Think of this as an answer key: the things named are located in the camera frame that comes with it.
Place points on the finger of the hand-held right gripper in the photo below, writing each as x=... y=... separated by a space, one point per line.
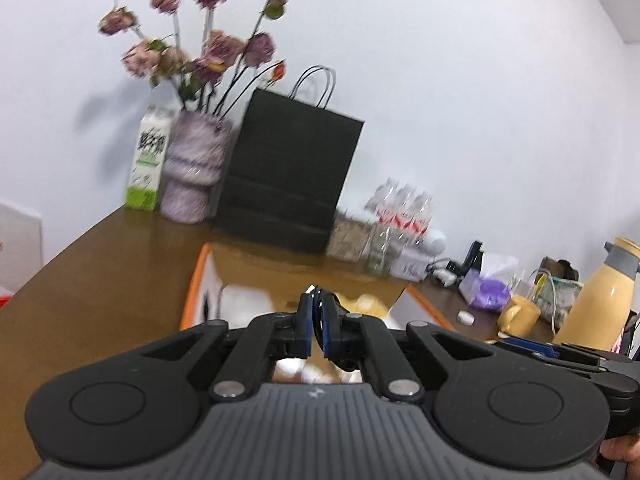
x=527 y=347
x=595 y=375

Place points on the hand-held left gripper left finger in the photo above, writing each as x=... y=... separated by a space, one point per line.
x=306 y=327

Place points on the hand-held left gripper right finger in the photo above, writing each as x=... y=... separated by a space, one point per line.
x=327 y=327

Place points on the orange-edged cardboard box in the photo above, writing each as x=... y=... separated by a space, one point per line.
x=280 y=270

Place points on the clear cotton swab container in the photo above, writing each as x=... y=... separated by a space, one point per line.
x=247 y=302

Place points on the wooden desktop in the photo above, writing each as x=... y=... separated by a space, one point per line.
x=100 y=270

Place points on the person's right hand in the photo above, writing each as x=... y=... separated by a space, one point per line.
x=622 y=447

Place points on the yellow mug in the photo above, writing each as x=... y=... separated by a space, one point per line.
x=522 y=315

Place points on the yellow plush toy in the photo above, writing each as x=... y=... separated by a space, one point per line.
x=370 y=305

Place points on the clear plastic container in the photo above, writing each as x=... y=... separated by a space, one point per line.
x=562 y=292

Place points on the purple tissue pack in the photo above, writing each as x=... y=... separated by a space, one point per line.
x=487 y=292

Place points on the small white round case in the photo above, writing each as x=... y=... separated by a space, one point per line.
x=465 y=317

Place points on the yellow thermos jug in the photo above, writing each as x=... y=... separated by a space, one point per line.
x=595 y=305

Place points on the brown pouch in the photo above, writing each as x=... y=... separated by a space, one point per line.
x=555 y=266

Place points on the clear grain container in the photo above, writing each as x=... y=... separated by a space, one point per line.
x=347 y=240

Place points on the empty drinking glass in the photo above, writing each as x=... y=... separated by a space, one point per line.
x=382 y=255

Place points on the white tissue box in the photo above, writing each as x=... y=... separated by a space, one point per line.
x=412 y=265

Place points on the red label water bottle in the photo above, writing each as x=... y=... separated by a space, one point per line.
x=424 y=217
x=384 y=205
x=405 y=212

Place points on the white round speaker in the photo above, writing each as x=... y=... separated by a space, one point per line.
x=435 y=242

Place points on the black paper bag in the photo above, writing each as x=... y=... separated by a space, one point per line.
x=285 y=170

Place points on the purple marbled vase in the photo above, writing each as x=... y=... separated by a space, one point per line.
x=192 y=165

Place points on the white green milk carton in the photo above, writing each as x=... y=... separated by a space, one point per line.
x=145 y=160

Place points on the dried pink roses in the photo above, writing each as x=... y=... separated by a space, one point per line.
x=220 y=50

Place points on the white flat box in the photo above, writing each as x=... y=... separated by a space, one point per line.
x=20 y=245

